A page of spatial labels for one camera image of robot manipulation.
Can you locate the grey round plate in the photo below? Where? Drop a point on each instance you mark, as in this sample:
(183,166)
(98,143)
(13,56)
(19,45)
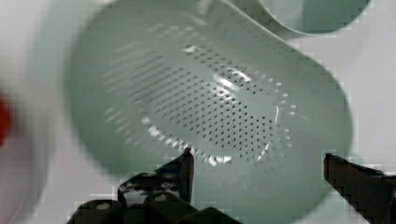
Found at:
(25,154)

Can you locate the red ketchup bottle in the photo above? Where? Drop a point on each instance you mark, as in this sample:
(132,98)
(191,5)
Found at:
(5,119)

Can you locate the green plastic cup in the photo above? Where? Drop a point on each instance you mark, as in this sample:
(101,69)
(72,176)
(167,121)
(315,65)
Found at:
(303,17)

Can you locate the green plastic strainer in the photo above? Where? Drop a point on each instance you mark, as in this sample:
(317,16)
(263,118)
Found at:
(148,79)

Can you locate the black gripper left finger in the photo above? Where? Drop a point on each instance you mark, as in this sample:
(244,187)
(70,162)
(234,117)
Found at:
(175,177)

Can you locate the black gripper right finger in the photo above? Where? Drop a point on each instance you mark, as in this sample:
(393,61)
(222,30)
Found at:
(369,191)

